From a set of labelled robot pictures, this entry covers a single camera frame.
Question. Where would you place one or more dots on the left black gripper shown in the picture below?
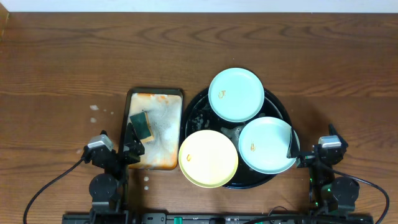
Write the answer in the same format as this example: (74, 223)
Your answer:
(117, 152)

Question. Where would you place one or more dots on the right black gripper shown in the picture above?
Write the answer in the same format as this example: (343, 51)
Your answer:
(307, 157)

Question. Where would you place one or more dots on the green and yellow sponge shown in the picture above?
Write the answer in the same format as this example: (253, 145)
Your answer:
(141, 125)

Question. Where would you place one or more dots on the mint plate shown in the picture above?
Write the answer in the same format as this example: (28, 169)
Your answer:
(263, 145)
(236, 95)

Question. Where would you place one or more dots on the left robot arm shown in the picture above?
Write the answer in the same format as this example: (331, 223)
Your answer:
(109, 188)

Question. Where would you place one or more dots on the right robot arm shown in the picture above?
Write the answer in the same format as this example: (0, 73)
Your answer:
(331, 195)

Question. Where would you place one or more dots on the rectangular soapy black tray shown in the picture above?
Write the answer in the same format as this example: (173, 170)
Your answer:
(164, 111)

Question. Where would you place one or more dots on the round black tray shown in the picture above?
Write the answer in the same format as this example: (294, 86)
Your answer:
(199, 116)

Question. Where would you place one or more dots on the yellow plate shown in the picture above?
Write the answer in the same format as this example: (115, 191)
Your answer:
(208, 159)

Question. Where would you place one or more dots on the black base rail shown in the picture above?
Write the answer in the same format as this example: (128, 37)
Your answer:
(162, 218)

